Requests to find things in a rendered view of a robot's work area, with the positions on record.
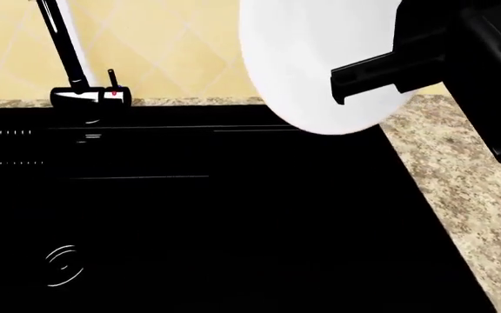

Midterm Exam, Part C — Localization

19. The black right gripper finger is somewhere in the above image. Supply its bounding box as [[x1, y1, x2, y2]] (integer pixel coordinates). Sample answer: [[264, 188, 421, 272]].
[[330, 51, 447, 106]]

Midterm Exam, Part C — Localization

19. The white round plate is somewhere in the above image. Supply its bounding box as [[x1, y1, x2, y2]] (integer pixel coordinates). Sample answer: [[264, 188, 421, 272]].
[[237, 0, 418, 136]]

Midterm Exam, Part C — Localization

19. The black kitchen sink basin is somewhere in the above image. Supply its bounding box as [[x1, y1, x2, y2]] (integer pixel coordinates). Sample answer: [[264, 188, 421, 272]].
[[0, 104, 499, 313]]

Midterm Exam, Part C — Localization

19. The black glossy sink faucet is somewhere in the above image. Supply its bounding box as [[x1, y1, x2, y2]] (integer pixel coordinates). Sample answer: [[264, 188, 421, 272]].
[[32, 0, 132, 110]]

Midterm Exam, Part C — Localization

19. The round sink drain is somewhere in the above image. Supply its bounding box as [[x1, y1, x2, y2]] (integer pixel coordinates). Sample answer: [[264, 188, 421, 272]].
[[43, 243, 85, 288]]

